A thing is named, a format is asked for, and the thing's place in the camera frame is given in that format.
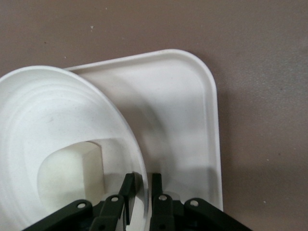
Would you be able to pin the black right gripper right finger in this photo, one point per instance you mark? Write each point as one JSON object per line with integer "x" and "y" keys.
{"x": 168, "y": 214}

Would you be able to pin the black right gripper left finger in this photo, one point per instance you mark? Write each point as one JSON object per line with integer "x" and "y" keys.
{"x": 108, "y": 211}

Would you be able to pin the white steamed bun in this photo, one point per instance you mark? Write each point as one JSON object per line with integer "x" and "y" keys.
{"x": 60, "y": 173}

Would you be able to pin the cream round plate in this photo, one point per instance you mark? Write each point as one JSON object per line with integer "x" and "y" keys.
{"x": 48, "y": 108}

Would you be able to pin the cream rectangular rabbit-print tray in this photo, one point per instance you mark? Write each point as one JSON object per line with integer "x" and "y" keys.
{"x": 178, "y": 108}

